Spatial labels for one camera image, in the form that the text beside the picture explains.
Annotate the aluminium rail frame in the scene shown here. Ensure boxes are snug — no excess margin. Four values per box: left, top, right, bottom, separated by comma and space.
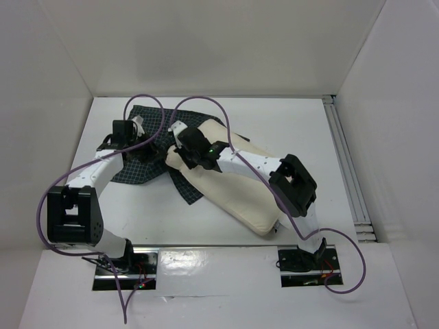
322, 95, 378, 243

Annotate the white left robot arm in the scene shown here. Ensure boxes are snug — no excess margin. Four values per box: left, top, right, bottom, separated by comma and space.
47, 116, 159, 273

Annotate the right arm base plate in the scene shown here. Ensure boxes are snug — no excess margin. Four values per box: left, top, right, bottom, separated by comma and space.
275, 245, 343, 288

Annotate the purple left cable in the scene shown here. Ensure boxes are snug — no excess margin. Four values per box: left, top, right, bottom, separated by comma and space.
36, 94, 166, 325

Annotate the white pillow label tag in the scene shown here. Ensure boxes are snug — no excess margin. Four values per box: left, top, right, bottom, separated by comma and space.
272, 221, 281, 234

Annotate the purple cable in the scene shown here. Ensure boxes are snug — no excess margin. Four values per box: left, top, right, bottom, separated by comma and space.
171, 96, 366, 295
36, 94, 166, 325

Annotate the cream pillow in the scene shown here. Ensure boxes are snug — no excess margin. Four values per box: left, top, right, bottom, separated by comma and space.
164, 119, 285, 237

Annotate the dark checked pillowcase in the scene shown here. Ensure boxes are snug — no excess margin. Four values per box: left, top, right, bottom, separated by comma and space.
112, 105, 203, 205

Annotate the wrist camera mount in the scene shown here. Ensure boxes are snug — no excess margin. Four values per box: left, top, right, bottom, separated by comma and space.
167, 121, 188, 138
131, 116, 145, 137

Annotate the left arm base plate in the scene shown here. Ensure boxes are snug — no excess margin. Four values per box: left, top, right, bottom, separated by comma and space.
82, 248, 158, 291

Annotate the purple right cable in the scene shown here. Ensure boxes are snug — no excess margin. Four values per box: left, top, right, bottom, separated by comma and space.
171, 96, 366, 295

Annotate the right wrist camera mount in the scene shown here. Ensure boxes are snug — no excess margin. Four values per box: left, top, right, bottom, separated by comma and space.
167, 121, 188, 138

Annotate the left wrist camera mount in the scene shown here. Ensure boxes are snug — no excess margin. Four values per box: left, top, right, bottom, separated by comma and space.
131, 116, 145, 137

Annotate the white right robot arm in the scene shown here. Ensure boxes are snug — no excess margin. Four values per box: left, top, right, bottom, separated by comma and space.
168, 121, 327, 269

